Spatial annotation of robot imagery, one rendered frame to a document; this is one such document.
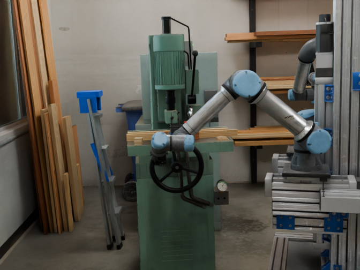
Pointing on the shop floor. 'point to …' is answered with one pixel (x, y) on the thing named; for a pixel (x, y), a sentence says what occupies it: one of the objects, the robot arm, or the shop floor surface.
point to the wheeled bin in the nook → (130, 189)
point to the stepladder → (102, 165)
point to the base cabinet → (175, 226)
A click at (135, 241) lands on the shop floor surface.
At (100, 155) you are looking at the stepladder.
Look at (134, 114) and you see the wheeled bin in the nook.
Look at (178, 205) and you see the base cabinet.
